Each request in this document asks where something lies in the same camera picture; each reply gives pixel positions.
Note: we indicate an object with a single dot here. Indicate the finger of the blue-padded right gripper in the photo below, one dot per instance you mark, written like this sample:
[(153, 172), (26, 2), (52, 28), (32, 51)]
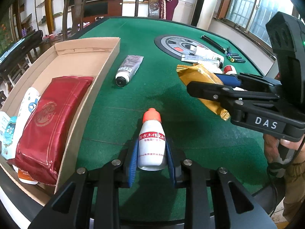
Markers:
[(246, 79), (211, 91)]

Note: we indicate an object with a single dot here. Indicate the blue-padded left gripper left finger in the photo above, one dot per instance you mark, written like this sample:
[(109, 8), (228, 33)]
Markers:
[(130, 164)]

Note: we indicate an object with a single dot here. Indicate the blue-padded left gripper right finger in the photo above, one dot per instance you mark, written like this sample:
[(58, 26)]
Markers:
[(173, 161)]

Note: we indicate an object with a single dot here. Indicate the white bottle orange cap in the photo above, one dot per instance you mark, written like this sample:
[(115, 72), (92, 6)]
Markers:
[(151, 153)]

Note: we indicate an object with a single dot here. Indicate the yellow cracker packet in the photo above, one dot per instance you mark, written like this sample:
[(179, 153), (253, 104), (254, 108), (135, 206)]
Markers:
[(202, 72)]

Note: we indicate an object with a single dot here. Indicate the person's right hand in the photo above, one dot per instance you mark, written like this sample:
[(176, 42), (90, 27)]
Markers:
[(271, 146)]

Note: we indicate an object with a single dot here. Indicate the white bottle red cap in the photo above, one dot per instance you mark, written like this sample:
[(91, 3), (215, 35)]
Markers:
[(229, 69)]

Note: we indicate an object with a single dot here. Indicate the yellow-capped marker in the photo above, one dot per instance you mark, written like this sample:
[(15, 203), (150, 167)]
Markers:
[(237, 60)]

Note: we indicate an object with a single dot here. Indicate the green-capped marker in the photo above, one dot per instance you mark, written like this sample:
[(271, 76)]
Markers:
[(234, 57)]

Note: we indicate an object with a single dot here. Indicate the purple-capped marker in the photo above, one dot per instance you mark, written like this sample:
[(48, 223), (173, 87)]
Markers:
[(232, 54)]

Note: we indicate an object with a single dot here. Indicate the black marker pen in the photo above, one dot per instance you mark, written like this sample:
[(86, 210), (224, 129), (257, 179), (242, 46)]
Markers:
[(214, 44)]

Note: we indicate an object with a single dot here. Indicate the silver flat tube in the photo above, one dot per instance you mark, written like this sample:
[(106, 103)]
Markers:
[(197, 59)]

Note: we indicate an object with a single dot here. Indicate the white lotion bottle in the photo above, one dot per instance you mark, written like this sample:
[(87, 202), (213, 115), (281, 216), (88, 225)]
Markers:
[(207, 53)]

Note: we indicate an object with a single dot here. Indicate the window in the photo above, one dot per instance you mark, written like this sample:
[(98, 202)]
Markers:
[(251, 16)]

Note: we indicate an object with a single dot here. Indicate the silver tube black cap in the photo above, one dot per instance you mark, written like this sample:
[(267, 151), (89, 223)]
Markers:
[(127, 69)]

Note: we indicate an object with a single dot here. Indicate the red foil packet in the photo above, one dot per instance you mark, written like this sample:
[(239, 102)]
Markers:
[(41, 147)]

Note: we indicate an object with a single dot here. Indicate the maroon cloth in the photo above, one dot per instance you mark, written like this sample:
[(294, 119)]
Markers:
[(167, 8)]

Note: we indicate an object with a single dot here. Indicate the wooden chair with cloth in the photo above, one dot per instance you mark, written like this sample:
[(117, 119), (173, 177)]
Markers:
[(153, 9)]

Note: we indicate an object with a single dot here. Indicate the cardboard box tray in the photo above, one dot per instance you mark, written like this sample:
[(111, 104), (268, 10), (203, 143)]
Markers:
[(88, 57)]

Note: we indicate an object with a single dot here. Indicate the white blue cartoon packet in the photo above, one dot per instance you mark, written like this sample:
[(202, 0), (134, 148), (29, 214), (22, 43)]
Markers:
[(12, 127)]

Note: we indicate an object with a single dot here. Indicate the wooden chair left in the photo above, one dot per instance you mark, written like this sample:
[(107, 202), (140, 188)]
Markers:
[(77, 17)]

